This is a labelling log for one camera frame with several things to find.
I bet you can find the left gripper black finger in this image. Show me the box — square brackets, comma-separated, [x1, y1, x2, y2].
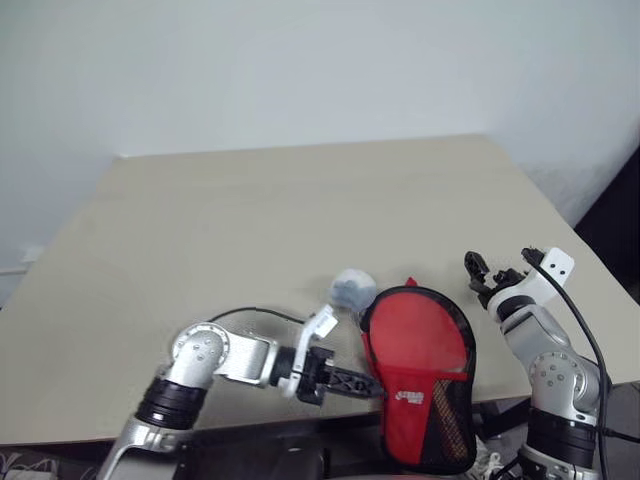
[326, 366, 382, 387]
[325, 375, 387, 402]

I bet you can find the white wall cable trunking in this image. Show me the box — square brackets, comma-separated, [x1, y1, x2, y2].
[0, 243, 45, 277]

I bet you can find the white cable bundle on floor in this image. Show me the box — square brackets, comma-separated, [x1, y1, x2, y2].
[0, 448, 61, 480]

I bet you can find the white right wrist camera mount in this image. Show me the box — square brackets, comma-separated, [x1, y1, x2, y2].
[488, 246, 575, 321]

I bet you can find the grey white crumpled ball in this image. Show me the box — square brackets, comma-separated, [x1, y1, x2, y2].
[328, 268, 377, 312]

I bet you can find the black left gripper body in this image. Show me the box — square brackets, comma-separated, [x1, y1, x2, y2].
[297, 348, 335, 405]

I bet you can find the dark panel beside table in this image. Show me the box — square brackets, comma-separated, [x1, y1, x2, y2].
[573, 142, 640, 306]

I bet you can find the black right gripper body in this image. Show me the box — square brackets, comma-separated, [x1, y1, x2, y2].
[469, 266, 532, 307]

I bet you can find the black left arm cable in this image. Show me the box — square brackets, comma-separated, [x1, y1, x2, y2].
[206, 305, 321, 327]

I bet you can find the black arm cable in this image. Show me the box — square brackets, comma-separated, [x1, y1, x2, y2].
[206, 305, 321, 327]
[528, 260, 640, 480]

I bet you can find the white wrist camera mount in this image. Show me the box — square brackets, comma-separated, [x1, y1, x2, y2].
[488, 246, 575, 321]
[276, 305, 339, 400]

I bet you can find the white cord under table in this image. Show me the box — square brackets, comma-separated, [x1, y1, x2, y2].
[472, 435, 521, 480]

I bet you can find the red black paddle case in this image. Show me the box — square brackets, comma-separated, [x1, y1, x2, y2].
[359, 275, 477, 475]

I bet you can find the red table tennis paddle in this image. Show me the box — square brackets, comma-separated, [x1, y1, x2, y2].
[370, 291, 469, 375]

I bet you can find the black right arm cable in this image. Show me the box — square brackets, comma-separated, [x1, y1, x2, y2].
[528, 260, 640, 480]

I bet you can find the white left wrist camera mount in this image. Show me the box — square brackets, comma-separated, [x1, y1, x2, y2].
[276, 305, 339, 400]

